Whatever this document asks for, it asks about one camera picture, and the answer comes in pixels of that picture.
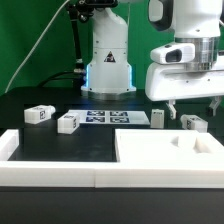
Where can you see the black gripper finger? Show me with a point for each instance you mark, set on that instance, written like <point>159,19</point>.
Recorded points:
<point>214,105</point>
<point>171,106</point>

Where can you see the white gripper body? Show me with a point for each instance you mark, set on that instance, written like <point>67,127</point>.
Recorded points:
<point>173,82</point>

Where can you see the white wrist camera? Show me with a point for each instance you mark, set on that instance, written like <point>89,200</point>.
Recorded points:
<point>173,53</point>

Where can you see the white U-shaped fixture wall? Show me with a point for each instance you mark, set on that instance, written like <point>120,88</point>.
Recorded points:
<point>102,174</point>

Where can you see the white square tabletop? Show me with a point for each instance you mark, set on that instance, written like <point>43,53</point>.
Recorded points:
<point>163,147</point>

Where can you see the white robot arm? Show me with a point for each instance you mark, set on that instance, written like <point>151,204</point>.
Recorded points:
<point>189,67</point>

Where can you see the white tag sheet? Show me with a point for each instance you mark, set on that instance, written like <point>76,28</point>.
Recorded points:
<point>112,117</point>

